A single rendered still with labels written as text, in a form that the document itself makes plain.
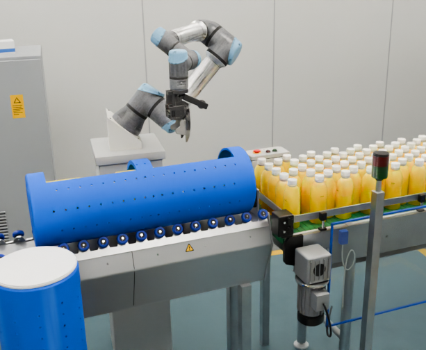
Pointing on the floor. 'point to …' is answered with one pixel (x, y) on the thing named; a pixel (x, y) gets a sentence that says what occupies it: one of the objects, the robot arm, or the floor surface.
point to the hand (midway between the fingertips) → (185, 137)
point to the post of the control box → (265, 310)
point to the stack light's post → (376, 214)
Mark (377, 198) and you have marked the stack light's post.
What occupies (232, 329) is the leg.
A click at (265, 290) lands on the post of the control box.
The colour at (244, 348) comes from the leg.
